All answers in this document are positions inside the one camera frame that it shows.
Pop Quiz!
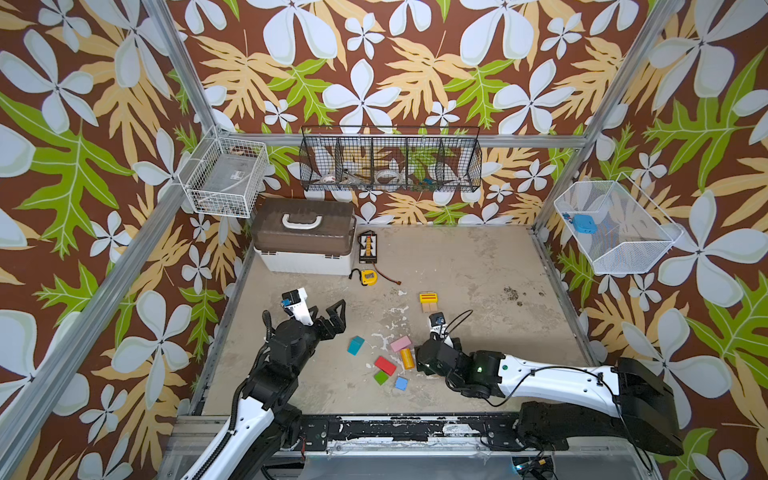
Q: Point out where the orange block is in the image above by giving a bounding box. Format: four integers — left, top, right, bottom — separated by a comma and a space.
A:
399, 347, 415, 370

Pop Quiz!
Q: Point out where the black wire basket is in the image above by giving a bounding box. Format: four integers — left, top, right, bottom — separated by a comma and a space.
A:
298, 125, 483, 192

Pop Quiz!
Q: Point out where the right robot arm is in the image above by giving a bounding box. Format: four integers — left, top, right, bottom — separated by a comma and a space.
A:
415, 335, 683, 456

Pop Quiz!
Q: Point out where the green block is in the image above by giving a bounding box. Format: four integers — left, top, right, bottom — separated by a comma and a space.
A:
374, 371, 390, 385

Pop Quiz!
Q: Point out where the white mesh basket right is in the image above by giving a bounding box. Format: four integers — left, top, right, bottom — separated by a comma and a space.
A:
554, 174, 684, 276

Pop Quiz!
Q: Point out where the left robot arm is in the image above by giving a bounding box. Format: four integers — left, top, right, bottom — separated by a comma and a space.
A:
182, 299, 346, 479

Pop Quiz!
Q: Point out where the pink block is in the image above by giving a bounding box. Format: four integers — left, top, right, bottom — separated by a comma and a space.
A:
390, 336, 412, 352

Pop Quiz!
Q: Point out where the yellow red striped block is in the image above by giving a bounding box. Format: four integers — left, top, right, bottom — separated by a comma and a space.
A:
419, 292, 438, 304

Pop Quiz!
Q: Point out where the white wire basket left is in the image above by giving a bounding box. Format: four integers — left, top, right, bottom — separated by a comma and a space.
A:
179, 136, 270, 219

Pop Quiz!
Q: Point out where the black orange battery charger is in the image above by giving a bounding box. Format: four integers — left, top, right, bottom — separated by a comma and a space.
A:
357, 230, 378, 265

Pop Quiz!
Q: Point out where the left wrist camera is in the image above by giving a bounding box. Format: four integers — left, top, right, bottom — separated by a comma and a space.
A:
281, 288, 313, 326

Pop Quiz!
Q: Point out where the blue object in basket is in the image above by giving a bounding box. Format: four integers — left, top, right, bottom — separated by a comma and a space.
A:
570, 214, 598, 235

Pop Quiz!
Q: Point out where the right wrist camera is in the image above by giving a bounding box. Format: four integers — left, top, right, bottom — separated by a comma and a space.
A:
429, 312, 451, 343

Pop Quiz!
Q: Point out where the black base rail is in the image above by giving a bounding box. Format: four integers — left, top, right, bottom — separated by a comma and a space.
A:
291, 412, 569, 452

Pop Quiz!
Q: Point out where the yellow tape measure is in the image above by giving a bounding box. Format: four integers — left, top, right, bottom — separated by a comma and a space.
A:
348, 268, 378, 286

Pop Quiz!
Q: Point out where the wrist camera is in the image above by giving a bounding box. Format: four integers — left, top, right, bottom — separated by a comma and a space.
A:
281, 288, 313, 326
429, 312, 451, 343

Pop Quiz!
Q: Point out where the teal wedge block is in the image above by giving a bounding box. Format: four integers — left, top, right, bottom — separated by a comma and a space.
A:
347, 336, 365, 356

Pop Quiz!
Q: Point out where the brown lid tool box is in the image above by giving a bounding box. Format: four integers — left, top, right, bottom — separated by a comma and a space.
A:
251, 198, 357, 276

